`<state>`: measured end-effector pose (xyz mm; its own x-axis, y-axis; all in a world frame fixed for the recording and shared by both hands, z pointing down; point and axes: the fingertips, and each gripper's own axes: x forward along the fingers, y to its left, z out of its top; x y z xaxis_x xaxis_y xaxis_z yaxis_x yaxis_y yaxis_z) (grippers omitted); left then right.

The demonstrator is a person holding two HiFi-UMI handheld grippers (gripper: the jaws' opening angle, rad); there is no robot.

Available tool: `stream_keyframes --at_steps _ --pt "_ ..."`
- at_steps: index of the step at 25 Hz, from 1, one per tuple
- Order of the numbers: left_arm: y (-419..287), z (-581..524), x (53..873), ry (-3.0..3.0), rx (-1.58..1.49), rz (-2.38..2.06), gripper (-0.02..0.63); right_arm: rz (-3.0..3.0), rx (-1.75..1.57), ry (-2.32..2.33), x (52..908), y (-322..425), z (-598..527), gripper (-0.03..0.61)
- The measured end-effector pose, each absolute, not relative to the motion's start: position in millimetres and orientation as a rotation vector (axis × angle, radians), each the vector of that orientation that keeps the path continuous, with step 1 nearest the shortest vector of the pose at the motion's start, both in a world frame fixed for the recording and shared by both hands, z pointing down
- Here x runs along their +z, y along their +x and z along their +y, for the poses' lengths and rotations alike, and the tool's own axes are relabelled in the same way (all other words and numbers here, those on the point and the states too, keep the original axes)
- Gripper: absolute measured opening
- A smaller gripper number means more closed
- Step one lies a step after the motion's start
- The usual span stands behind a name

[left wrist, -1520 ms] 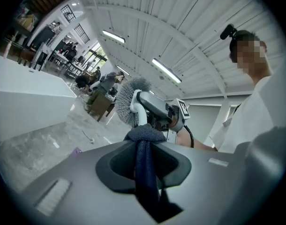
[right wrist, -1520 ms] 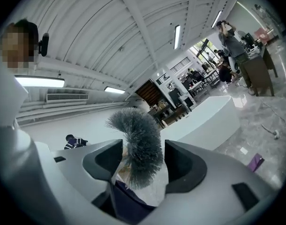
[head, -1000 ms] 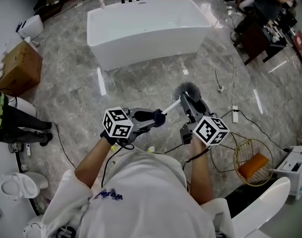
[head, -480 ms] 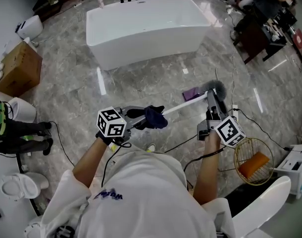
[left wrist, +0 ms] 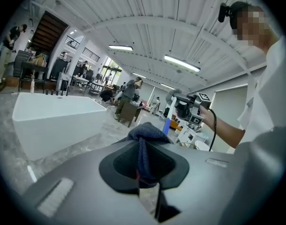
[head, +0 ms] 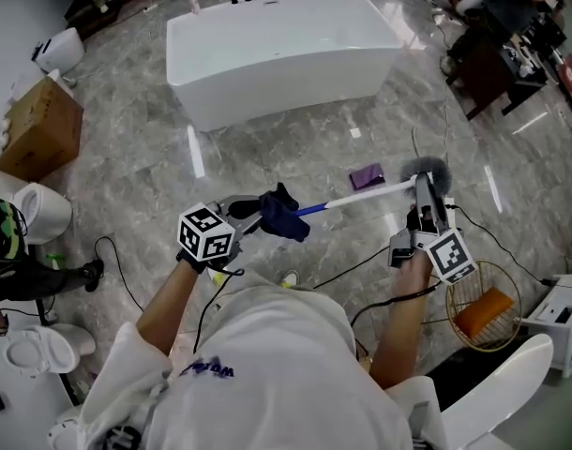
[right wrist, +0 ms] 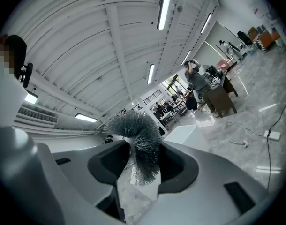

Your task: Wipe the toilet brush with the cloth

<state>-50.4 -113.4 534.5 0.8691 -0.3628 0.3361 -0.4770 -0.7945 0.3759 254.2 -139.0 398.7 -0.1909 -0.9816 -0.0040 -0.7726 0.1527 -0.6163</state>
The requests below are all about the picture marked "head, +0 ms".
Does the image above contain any dark wooden furniture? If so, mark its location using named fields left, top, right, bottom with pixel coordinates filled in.
left=60, top=0, right=154, bottom=39

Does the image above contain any person's right forearm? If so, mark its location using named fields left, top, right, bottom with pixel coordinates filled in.
left=368, top=288, right=435, bottom=391

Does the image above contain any grey white toilet brush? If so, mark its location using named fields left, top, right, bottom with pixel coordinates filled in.
left=294, top=156, right=454, bottom=218

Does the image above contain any brown cardboard box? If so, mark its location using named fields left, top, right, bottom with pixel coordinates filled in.
left=0, top=76, right=84, bottom=183

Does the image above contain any white bathtub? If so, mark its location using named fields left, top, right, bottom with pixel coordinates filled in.
left=166, top=0, right=405, bottom=133

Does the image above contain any black machine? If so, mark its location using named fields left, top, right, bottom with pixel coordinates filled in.
left=532, top=14, right=568, bottom=55

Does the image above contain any black cable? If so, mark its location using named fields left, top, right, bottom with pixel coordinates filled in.
left=350, top=281, right=441, bottom=358
left=94, top=235, right=145, bottom=312
left=313, top=246, right=391, bottom=290
left=452, top=203, right=572, bottom=299
left=193, top=262, right=246, bottom=353

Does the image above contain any white display platform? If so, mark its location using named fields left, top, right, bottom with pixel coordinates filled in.
left=0, top=297, right=81, bottom=450

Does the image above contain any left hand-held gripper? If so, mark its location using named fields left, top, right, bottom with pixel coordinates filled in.
left=177, top=193, right=264, bottom=263

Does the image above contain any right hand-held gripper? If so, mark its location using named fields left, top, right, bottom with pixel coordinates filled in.
left=387, top=172, right=477, bottom=285

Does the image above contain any person's right hand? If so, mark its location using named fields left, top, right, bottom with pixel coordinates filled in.
left=391, top=249, right=440, bottom=300

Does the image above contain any white shirt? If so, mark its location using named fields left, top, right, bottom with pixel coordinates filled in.
left=46, top=269, right=449, bottom=450

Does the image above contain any orange cushion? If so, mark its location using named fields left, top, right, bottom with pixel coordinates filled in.
left=456, top=287, right=516, bottom=339

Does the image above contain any person's left forearm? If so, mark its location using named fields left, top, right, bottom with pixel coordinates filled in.
left=135, top=258, right=221, bottom=356

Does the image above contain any gold wire basket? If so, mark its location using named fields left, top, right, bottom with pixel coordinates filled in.
left=444, top=259, right=523, bottom=353

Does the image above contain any wide black wrist strap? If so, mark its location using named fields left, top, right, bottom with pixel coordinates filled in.
left=175, top=248, right=207, bottom=275

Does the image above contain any white cable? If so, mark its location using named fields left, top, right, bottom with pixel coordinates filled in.
left=434, top=11, right=454, bottom=171

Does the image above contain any white hose piece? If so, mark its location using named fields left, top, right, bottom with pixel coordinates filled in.
left=410, top=125, right=426, bottom=163

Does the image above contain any dark blue cloth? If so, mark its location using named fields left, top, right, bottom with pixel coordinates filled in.
left=258, top=181, right=312, bottom=245

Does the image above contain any dark wooden desk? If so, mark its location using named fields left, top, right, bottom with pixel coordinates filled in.
left=444, top=39, right=549, bottom=122

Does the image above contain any purple cloth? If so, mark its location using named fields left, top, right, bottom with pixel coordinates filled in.
left=348, top=161, right=386, bottom=191

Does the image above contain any black mat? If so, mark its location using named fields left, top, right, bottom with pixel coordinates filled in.
left=426, top=344, right=534, bottom=410

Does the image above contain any white curved chair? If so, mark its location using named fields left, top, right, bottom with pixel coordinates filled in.
left=443, top=333, right=555, bottom=450

